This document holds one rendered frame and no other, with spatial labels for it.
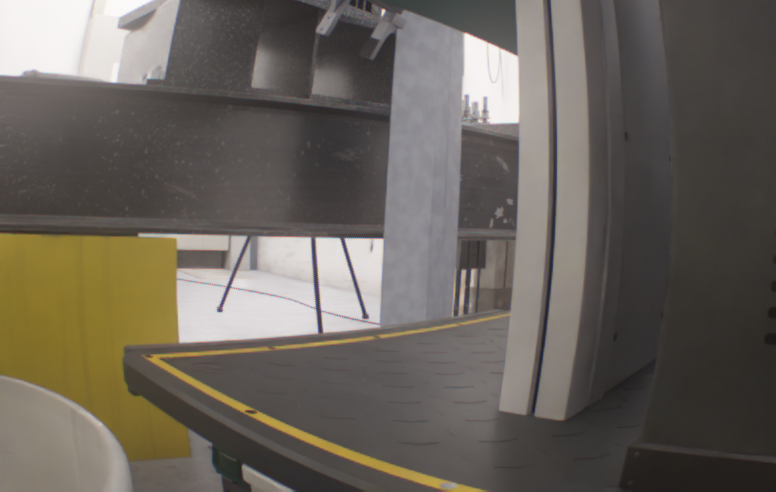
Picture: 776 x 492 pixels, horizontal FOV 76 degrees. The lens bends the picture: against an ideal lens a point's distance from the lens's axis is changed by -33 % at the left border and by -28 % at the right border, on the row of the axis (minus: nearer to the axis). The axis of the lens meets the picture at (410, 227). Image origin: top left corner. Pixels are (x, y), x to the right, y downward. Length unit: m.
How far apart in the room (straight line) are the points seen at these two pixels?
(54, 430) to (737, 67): 0.43
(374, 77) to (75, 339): 0.93
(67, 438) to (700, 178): 0.37
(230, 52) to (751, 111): 1.03
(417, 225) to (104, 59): 3.37
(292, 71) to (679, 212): 1.13
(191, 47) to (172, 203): 0.29
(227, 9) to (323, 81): 0.53
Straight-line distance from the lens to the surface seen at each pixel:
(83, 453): 0.36
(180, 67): 1.16
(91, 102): 1.11
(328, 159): 1.34
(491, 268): 2.84
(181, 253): 4.61
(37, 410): 0.39
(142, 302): 1.06
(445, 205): 1.32
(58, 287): 1.01
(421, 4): 0.68
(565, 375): 0.46
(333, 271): 4.19
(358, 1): 1.45
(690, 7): 0.33
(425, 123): 1.28
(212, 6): 1.21
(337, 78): 1.62
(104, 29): 4.39
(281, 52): 1.42
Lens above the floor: 0.46
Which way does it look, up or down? 1 degrees down
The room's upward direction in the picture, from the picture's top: 3 degrees clockwise
